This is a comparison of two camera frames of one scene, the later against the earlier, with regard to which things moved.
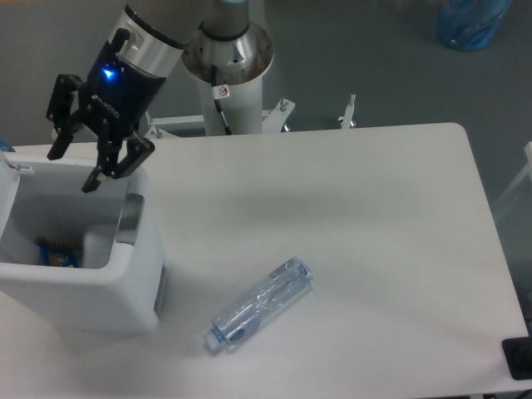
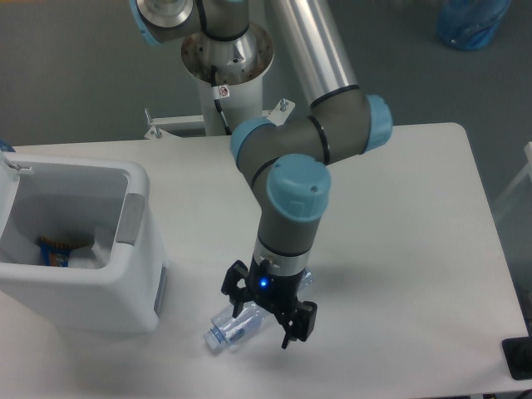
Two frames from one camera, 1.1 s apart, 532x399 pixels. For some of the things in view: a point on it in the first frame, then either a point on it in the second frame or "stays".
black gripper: (115, 97) -> (277, 291)
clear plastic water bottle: (283, 284) stays
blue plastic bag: (470, 25) stays
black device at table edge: (518, 354) stays
